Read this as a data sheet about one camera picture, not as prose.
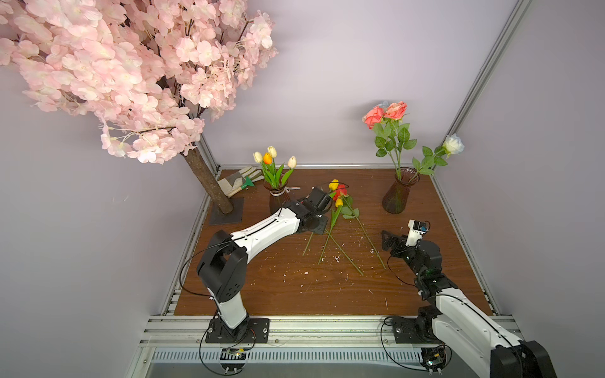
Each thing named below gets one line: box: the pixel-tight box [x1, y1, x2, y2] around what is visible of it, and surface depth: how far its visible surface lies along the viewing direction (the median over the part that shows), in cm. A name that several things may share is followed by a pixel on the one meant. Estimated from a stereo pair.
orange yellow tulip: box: [261, 151, 280, 188], surface depth 89 cm
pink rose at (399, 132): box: [383, 100, 418, 180], surface depth 83 cm
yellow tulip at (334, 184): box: [328, 178, 340, 191], surface depth 92 cm
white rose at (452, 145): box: [409, 133, 465, 185], surface depth 86 cm
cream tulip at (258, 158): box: [252, 151, 275, 188], surface depth 87 cm
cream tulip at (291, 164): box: [282, 155, 297, 188], surface depth 85 cm
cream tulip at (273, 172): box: [267, 145, 282, 188], surface depth 89 cm
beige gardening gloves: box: [217, 165, 265, 195], surface depth 117 cm
